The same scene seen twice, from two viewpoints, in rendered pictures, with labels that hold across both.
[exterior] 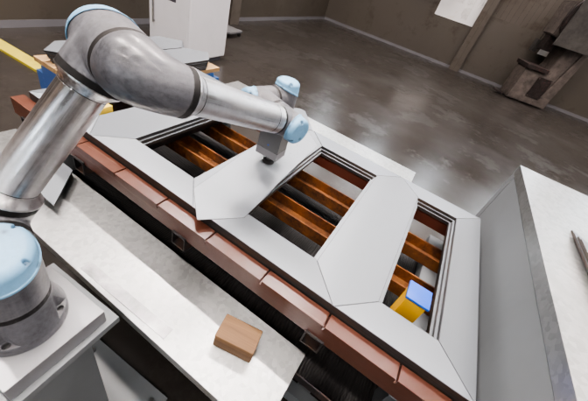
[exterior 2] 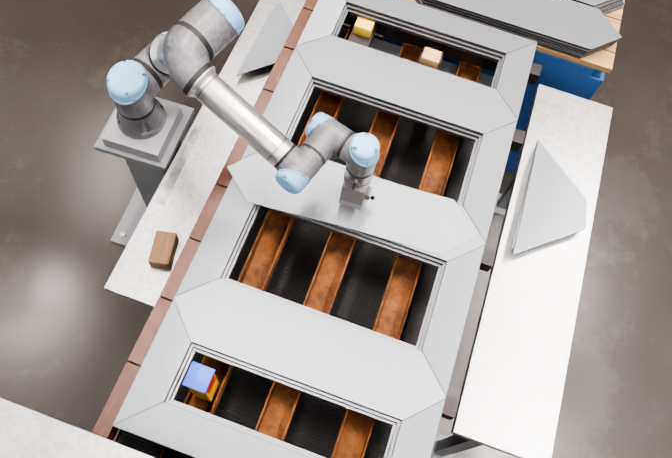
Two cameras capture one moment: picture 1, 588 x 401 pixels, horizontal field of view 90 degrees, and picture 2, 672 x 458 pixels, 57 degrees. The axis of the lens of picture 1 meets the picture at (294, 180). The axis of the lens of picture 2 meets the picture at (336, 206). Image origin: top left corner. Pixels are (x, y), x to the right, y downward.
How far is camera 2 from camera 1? 1.38 m
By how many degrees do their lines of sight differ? 54
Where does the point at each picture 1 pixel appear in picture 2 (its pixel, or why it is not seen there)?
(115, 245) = (223, 134)
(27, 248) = (133, 89)
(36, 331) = (127, 129)
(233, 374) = (141, 258)
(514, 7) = not seen: outside the picture
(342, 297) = (184, 305)
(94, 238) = not seen: hidden behind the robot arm
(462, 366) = (143, 421)
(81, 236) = not seen: hidden behind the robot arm
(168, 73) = (175, 66)
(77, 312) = (152, 142)
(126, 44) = (172, 37)
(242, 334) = (162, 249)
